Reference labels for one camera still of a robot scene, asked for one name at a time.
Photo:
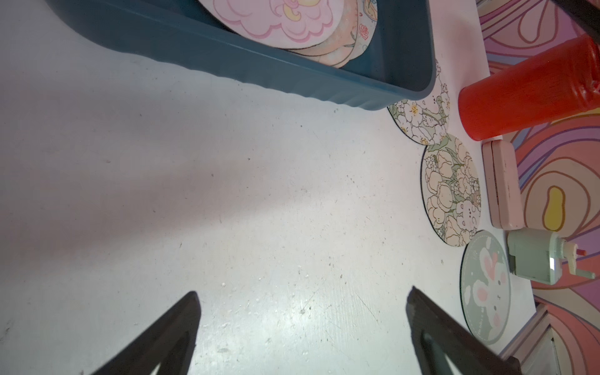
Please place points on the white butterfly star coaster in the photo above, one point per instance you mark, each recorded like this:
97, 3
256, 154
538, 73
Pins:
368, 19

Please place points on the pale green small device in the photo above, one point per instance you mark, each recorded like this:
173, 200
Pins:
538, 255

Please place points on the pale pink unicorn coaster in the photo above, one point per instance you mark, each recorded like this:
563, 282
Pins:
282, 24

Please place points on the teal plastic storage box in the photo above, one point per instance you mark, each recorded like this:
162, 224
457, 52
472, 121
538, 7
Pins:
399, 63

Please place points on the red cup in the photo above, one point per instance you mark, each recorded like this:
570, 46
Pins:
557, 83

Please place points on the white green animal coaster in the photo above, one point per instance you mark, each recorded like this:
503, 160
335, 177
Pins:
451, 191

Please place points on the white floral green coaster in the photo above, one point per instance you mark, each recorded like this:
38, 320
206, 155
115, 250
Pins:
425, 121

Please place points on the pink checkered bear coaster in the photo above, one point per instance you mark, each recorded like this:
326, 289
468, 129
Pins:
339, 57

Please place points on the pink flat case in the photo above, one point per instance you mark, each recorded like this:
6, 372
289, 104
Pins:
502, 183

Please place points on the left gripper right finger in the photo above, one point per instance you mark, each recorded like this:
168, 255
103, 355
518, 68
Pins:
440, 342

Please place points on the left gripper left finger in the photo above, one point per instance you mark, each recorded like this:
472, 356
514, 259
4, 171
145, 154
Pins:
166, 347

